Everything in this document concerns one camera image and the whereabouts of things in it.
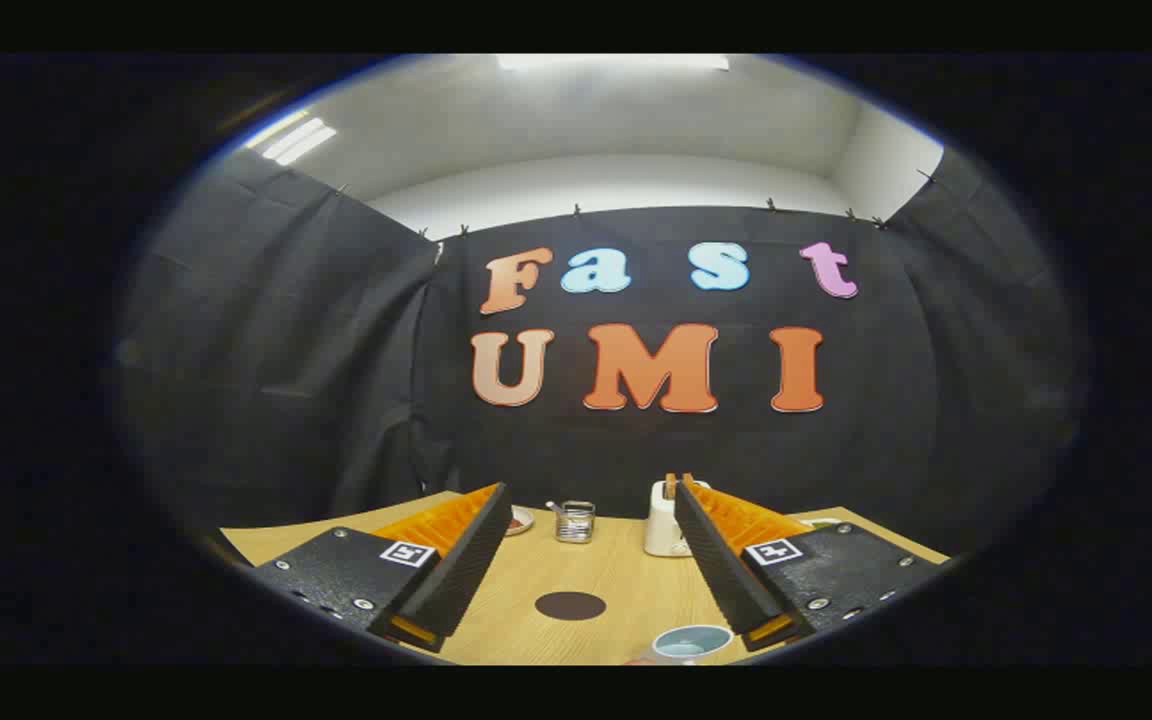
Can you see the white cup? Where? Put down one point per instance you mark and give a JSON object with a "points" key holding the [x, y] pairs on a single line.
{"points": [[691, 643]]}

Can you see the black backdrop cloth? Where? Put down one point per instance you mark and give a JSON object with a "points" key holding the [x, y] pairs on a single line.
{"points": [[336, 350]]}

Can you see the striped ceiling light panel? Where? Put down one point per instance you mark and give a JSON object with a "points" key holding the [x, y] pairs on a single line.
{"points": [[298, 140]]}

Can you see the dark brown round coaster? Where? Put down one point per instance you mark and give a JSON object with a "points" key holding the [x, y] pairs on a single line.
{"points": [[570, 605]]}

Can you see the white toaster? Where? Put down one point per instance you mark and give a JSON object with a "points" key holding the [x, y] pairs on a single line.
{"points": [[658, 525]]}

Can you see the small white plate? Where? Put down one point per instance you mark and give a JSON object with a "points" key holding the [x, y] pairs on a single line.
{"points": [[519, 520]]}

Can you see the wooden table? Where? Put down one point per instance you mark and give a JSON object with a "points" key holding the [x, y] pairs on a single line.
{"points": [[616, 570]]}

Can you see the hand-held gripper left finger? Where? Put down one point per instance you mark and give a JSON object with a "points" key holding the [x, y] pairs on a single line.
{"points": [[456, 575]]}

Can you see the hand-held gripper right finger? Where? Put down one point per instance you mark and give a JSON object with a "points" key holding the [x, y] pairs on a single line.
{"points": [[721, 570]]}

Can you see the wide ceiling light panel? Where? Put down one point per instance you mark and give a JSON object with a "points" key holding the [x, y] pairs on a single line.
{"points": [[613, 61]]}

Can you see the white divided snack tray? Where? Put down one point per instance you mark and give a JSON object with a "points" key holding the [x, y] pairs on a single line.
{"points": [[821, 521]]}

